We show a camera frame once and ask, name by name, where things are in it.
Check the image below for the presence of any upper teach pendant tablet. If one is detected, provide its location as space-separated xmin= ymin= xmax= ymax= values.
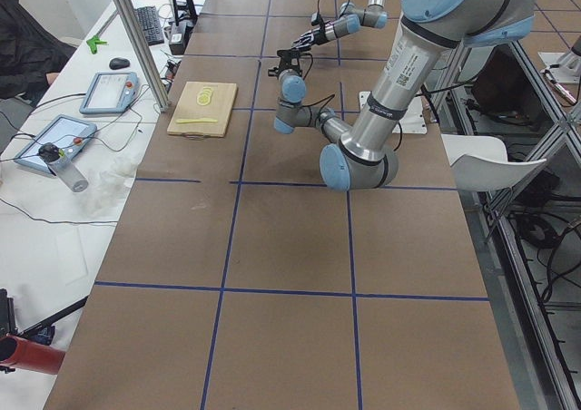
xmin=79 ymin=72 xmax=139 ymax=115

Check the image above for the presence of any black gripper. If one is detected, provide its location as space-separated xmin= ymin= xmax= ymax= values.
xmin=268 ymin=54 xmax=301 ymax=78
xmin=292 ymin=26 xmax=332 ymax=51

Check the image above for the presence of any clear water bottle black cap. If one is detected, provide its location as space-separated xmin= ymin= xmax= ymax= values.
xmin=38 ymin=142 xmax=89 ymax=192

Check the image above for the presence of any black keyboard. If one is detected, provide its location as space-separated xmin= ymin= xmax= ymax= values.
xmin=134 ymin=5 xmax=164 ymax=45

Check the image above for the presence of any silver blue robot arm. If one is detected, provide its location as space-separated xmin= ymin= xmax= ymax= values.
xmin=269 ymin=0 xmax=535 ymax=190
xmin=291 ymin=0 xmax=388 ymax=52

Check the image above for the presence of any black computer mouse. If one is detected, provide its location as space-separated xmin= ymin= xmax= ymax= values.
xmin=109 ymin=57 xmax=131 ymax=70

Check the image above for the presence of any yellow plastic knife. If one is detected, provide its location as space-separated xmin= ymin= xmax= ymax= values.
xmin=175 ymin=117 xmax=219 ymax=124

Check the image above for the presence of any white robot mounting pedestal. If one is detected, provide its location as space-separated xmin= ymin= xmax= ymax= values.
xmin=358 ymin=90 xmax=428 ymax=135

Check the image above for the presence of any lower teach pendant tablet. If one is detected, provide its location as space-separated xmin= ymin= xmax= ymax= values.
xmin=15 ymin=114 xmax=97 ymax=174

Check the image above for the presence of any red cylinder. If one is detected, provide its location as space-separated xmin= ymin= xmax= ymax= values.
xmin=1 ymin=335 xmax=65 ymax=375

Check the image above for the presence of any white plastic chair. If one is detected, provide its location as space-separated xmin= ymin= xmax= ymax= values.
xmin=441 ymin=134 xmax=547 ymax=192

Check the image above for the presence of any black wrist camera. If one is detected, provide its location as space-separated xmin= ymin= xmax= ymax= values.
xmin=310 ymin=13 xmax=324 ymax=26
xmin=277 ymin=48 xmax=303 ymax=61

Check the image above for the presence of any teach pendant tablet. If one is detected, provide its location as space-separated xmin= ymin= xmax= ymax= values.
xmin=79 ymin=72 xmax=139 ymax=115
xmin=15 ymin=114 xmax=97 ymax=174

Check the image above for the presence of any person in black jacket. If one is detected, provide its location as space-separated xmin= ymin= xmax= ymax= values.
xmin=1 ymin=0 xmax=75 ymax=106

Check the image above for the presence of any wooden cutting board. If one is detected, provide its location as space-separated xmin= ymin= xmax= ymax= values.
xmin=167 ymin=81 xmax=238 ymax=138

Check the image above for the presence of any aluminium frame post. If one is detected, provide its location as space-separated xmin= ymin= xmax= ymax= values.
xmin=113 ymin=0 xmax=170 ymax=112

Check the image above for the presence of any green plastic clamp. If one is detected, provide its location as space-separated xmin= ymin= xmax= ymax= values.
xmin=86 ymin=35 xmax=108 ymax=54

